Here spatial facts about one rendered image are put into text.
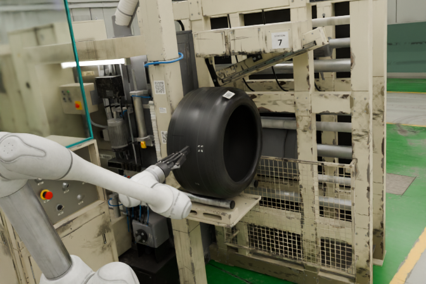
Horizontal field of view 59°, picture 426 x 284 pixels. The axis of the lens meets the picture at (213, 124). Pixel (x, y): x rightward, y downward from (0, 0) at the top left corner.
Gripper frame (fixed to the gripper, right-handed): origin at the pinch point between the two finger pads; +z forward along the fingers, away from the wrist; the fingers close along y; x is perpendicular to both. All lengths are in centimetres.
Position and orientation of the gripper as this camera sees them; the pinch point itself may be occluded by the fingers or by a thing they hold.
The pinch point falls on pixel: (184, 151)
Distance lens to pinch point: 179.6
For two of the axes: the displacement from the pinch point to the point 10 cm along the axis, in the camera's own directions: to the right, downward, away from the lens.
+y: -8.4, -0.5, 5.4
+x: 1.8, 9.2, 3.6
